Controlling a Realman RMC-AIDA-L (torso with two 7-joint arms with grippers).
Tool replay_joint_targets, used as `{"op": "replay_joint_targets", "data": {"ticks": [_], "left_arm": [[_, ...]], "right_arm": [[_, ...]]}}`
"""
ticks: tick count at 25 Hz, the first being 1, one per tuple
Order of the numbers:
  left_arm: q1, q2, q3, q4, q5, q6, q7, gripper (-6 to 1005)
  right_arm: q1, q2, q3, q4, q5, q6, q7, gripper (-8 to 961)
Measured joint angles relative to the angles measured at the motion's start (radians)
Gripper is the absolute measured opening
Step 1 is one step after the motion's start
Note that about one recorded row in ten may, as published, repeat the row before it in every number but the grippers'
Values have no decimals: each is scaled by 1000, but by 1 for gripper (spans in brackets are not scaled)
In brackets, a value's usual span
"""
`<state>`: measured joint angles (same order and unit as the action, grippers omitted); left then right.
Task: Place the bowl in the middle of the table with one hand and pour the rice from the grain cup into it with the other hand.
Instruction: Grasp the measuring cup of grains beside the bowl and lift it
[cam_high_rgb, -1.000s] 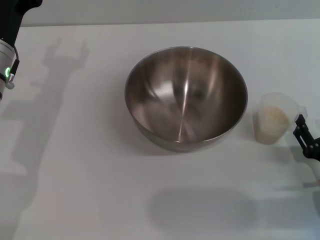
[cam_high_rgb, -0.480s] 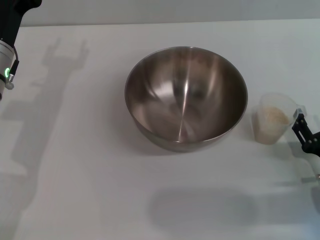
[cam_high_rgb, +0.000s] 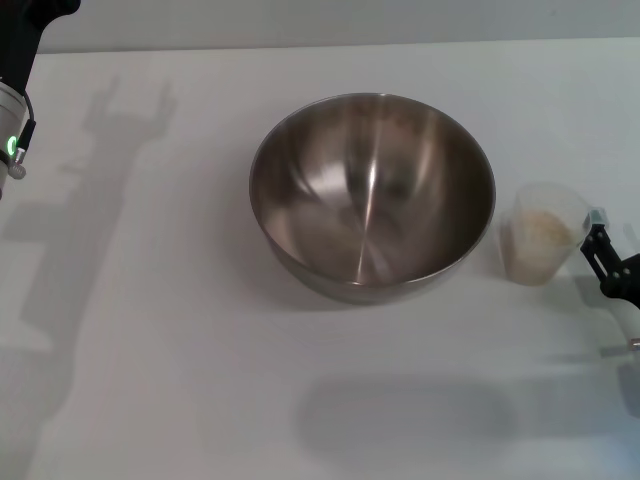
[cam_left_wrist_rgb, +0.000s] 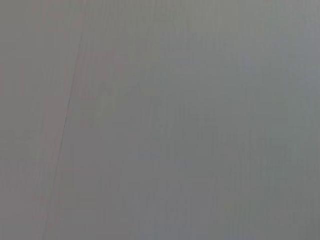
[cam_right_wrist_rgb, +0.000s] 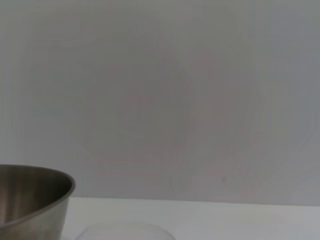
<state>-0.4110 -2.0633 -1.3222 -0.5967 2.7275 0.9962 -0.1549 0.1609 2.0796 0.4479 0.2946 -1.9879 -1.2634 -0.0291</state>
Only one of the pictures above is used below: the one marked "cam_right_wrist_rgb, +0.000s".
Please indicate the clear plastic cup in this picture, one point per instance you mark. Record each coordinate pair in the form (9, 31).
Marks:
(125, 231)

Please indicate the stainless steel bowl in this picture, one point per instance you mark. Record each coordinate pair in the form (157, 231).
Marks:
(32, 200)

